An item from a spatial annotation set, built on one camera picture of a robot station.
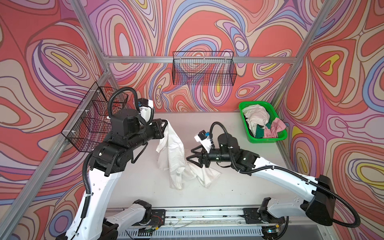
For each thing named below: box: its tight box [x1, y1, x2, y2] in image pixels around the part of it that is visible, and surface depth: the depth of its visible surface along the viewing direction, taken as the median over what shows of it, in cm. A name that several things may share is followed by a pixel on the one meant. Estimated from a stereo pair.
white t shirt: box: [156, 120, 222, 190], surface depth 77 cm
